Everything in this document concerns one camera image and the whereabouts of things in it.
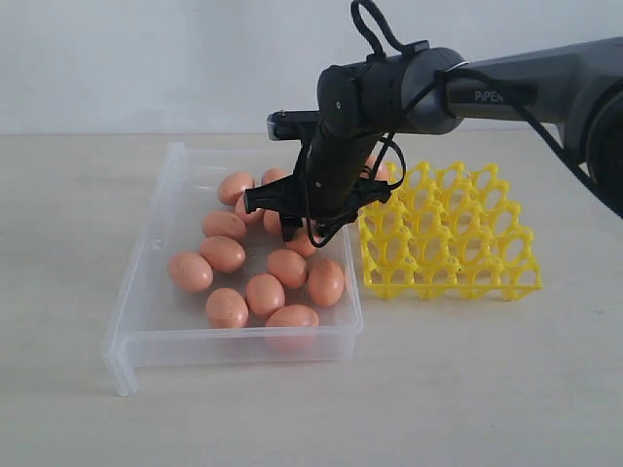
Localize brown egg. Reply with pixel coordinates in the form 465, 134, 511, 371
263, 210, 281, 237
202, 209, 247, 240
217, 171, 255, 206
308, 259, 345, 307
267, 249, 308, 289
167, 251, 213, 293
261, 167, 287, 186
245, 273, 285, 319
200, 235, 246, 273
235, 195, 264, 226
285, 228, 317, 258
360, 155, 389, 181
205, 288, 249, 329

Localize clear plastic bin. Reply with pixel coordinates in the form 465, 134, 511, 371
102, 142, 363, 396

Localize black cable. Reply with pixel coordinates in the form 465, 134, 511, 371
291, 0, 623, 249

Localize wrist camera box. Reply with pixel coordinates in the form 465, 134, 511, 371
267, 110, 320, 141

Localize brown egg frontmost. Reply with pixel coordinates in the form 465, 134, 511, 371
265, 305, 319, 353

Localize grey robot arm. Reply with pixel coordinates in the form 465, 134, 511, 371
243, 38, 622, 240

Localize yellow plastic egg tray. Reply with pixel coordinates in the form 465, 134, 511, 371
358, 162, 542, 301

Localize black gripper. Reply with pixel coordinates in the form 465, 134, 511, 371
243, 126, 392, 242

